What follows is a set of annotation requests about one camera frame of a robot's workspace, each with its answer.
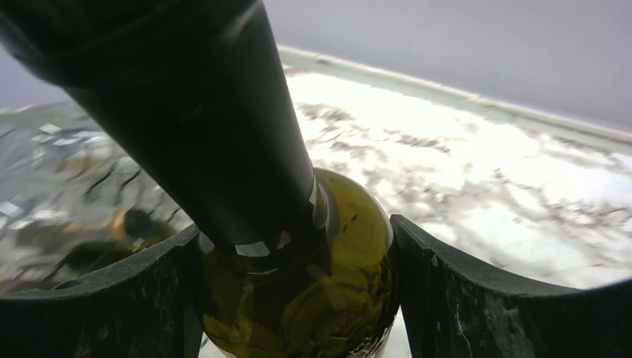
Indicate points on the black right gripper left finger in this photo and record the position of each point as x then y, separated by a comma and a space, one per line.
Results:
141, 306

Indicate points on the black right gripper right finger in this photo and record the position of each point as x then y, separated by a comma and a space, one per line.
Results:
456, 305

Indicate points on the green bottle black capsule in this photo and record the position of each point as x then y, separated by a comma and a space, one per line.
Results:
294, 261

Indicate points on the clear bottle cork stopper lower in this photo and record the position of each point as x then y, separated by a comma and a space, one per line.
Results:
132, 228

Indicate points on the black wire wine rack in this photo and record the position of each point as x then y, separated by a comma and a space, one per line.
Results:
58, 167

